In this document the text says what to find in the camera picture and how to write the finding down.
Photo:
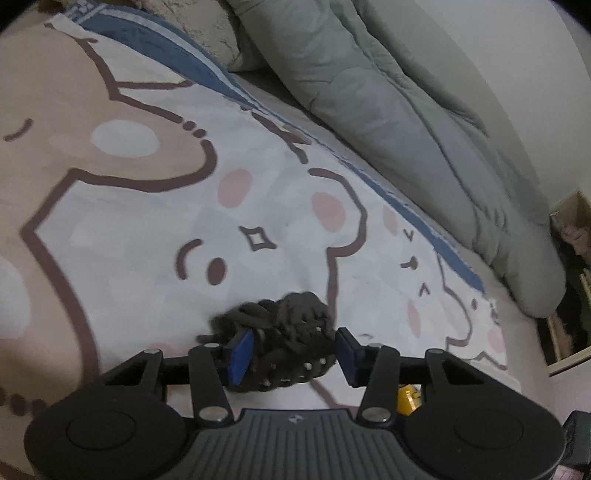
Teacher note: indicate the dark brown hair claw clip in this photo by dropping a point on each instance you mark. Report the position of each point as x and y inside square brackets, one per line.
[295, 323]

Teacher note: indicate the grey duvet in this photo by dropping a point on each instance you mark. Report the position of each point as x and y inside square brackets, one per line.
[392, 115]

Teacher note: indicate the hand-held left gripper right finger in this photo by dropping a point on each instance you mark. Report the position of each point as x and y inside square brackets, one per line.
[348, 360]

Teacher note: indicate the beige fluffy pillow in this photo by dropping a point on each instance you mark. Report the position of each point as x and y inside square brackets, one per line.
[207, 32]

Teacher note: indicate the beige bed sheet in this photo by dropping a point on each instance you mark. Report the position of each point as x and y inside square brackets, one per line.
[286, 97]

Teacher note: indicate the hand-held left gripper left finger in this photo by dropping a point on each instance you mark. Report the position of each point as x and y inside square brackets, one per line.
[238, 360]

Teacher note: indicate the cream open shelf unit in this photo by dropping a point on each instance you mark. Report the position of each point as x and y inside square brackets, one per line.
[565, 364]

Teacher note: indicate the bear printed blanket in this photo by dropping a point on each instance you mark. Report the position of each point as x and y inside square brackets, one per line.
[138, 207]

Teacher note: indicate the pink clothes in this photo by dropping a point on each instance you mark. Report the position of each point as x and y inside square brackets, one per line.
[575, 237]

